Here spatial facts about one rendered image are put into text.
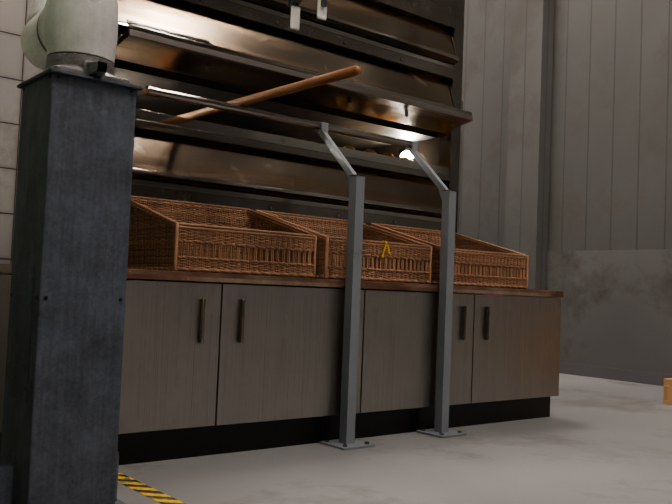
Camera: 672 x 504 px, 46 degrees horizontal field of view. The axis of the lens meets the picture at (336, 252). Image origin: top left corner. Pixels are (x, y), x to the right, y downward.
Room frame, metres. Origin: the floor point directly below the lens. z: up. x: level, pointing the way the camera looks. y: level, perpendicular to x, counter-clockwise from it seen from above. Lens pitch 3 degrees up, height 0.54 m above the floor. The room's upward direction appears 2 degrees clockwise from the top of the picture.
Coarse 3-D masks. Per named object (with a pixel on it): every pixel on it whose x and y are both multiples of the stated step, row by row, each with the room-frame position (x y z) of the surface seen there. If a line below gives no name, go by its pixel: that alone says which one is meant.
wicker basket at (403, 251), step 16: (320, 224) 3.40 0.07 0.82; (336, 224) 3.46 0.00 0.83; (320, 240) 2.87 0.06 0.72; (336, 240) 2.87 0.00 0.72; (368, 240) 2.97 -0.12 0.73; (400, 240) 3.32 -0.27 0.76; (320, 256) 2.87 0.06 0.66; (336, 256) 2.87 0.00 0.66; (368, 256) 2.97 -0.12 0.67; (384, 256) 3.02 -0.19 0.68; (400, 256) 3.08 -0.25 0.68; (416, 256) 3.14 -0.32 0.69; (320, 272) 2.86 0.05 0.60; (336, 272) 2.87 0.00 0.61; (368, 272) 2.97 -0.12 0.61; (384, 272) 3.02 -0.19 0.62; (400, 272) 3.09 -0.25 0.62; (416, 272) 3.13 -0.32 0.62
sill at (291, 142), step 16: (144, 112) 2.92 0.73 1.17; (192, 128) 3.04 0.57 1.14; (208, 128) 3.09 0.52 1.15; (224, 128) 3.13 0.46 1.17; (240, 128) 3.18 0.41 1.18; (288, 144) 3.33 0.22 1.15; (304, 144) 3.39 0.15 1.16; (320, 144) 3.44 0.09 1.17; (368, 160) 3.62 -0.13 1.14; (384, 160) 3.68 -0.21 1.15; (400, 160) 3.74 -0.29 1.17
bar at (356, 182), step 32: (160, 96) 2.56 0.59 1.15; (192, 96) 2.62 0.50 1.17; (320, 128) 2.96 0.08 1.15; (416, 160) 3.25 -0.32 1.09; (352, 192) 2.80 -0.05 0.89; (448, 192) 3.10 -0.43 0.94; (352, 224) 2.80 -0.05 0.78; (448, 224) 3.09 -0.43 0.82; (352, 256) 2.79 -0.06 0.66; (448, 256) 3.09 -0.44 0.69; (352, 288) 2.79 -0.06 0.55; (448, 288) 3.10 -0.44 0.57; (352, 320) 2.79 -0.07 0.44; (448, 320) 3.10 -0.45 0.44; (352, 352) 2.80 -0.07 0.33; (448, 352) 3.11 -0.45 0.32; (352, 384) 2.80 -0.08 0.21; (448, 384) 3.11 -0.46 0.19; (352, 416) 2.80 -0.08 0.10; (448, 416) 3.11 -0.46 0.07; (352, 448) 2.74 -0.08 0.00
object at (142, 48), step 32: (128, 32) 2.72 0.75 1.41; (160, 64) 2.96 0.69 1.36; (192, 64) 2.98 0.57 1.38; (224, 64) 3.00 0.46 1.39; (256, 64) 3.05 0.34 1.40; (288, 96) 3.36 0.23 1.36; (320, 96) 3.39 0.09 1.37; (352, 96) 3.42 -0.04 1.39; (384, 96) 3.47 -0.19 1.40; (448, 128) 3.93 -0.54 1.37
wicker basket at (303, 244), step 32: (160, 224) 2.56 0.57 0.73; (192, 224) 2.50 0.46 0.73; (224, 224) 3.08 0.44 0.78; (256, 224) 3.11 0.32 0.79; (288, 224) 2.94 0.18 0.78; (128, 256) 2.75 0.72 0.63; (160, 256) 2.56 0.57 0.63; (192, 256) 2.51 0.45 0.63; (224, 256) 2.58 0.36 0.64; (256, 256) 2.66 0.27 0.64; (288, 256) 2.74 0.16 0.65
